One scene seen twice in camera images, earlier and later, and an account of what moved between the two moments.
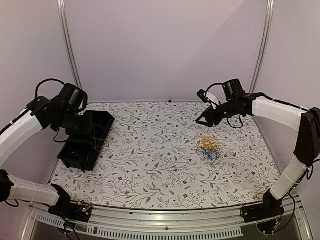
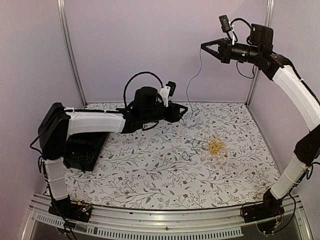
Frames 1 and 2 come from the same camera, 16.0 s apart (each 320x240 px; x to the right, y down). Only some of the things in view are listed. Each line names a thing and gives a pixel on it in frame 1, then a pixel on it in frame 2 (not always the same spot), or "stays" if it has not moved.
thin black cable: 102,145 to 89,156
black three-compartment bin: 81,151 stays
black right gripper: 210,111 to 225,57
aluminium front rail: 228,222 stays
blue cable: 211,154 to 188,86
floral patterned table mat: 158,156 stays
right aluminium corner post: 269,9 stays
